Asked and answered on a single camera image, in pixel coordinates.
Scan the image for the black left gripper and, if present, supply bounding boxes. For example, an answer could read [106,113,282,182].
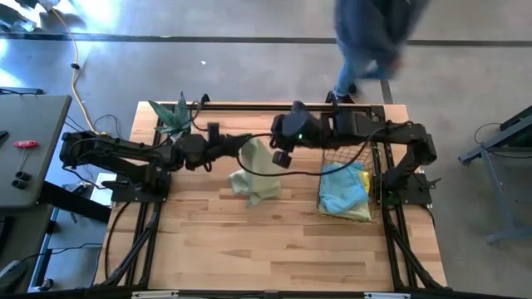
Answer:
[176,132,254,172]

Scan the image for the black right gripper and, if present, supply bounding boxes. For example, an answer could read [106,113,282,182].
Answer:
[269,100,332,169]

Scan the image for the pale green microfiber towel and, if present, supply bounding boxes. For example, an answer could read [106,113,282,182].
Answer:
[318,205,374,223]
[228,136,284,208]

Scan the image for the teal textured microfiber towel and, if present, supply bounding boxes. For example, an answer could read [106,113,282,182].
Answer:
[318,160,370,215]

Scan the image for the potted snake plant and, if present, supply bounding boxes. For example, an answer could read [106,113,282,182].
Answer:
[148,91,196,142]

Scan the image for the person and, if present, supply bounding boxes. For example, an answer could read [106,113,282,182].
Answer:
[332,0,432,105]

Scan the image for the white flat box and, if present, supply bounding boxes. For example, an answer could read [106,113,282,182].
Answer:
[89,172,117,207]

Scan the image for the grey side table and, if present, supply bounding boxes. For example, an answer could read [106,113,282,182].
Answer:
[0,94,72,208]

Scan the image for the grey metal stand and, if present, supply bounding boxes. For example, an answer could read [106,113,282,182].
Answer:
[459,105,532,245]

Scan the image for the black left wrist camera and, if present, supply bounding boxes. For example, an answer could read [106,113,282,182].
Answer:
[206,121,221,143]

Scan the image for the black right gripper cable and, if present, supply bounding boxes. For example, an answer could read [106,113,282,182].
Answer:
[235,126,412,179]

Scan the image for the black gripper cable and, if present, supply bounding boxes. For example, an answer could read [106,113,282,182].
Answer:
[189,98,211,133]
[235,126,412,179]

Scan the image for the black aluminium table frame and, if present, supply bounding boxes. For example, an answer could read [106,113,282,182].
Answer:
[93,99,450,299]

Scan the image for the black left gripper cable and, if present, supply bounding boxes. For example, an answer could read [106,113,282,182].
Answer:
[189,98,211,133]

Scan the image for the wire basket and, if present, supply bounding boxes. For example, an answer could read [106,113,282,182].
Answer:
[316,143,383,223]

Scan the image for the yellow cable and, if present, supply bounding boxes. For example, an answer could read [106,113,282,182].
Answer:
[49,7,108,136]

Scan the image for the red-handled tool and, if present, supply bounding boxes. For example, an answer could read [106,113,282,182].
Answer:
[12,140,39,172]

